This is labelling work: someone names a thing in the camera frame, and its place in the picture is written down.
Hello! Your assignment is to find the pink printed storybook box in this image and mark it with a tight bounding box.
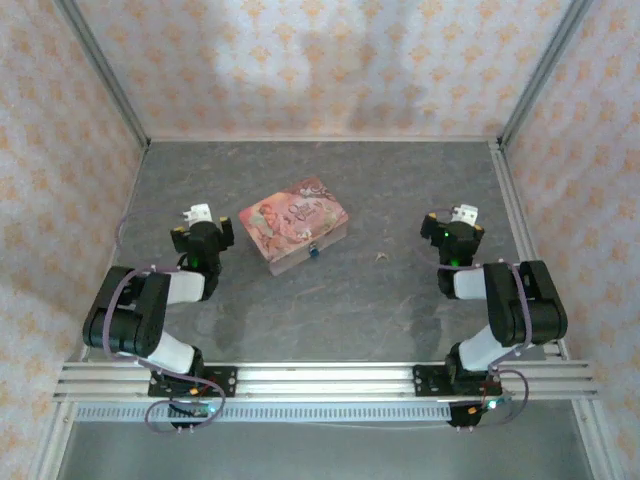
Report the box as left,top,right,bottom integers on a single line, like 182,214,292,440
238,175,351,277

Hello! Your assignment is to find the small circuit board green light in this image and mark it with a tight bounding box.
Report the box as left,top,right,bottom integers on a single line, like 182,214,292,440
171,401,222,419
467,396,515,417

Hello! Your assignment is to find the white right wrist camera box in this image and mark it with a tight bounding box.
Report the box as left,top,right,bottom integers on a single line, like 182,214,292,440
451,203,479,226

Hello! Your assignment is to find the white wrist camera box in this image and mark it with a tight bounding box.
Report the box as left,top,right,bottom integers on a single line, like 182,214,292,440
181,201,214,224
451,203,479,226

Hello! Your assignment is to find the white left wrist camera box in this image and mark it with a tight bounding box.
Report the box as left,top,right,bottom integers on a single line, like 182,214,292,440
181,201,214,224

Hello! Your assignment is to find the aluminium side rail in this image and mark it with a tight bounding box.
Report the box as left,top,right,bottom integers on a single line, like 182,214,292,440
488,142,572,362
79,144,151,362

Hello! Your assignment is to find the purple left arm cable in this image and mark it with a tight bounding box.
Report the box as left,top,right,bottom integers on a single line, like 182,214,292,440
102,208,227,435

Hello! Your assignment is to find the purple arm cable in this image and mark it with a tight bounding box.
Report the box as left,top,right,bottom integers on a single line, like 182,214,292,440
102,208,227,435
415,207,532,429

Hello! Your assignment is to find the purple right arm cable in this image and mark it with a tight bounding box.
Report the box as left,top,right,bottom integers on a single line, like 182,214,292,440
415,207,532,429

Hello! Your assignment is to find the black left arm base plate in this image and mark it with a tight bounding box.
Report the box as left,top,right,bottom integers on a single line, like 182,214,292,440
147,365,239,399

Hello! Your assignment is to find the aluminium back rail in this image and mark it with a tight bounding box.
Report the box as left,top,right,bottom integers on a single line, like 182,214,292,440
147,133,502,145

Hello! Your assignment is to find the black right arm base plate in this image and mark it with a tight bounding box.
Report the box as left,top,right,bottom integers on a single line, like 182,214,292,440
412,364,503,400

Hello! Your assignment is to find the aluminium frame post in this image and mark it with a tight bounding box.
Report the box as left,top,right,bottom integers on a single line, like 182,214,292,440
53,0,152,150
498,0,597,147

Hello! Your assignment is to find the aluminium mounting rail beam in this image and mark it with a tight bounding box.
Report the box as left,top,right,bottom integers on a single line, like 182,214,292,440
51,361,599,402

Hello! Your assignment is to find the slotted grey cable duct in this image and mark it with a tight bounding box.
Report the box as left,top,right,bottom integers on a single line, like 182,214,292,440
73,403,454,424

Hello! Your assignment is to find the aluminium frame leg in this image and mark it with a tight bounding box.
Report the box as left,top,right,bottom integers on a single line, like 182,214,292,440
569,399,629,480
27,399,77,480

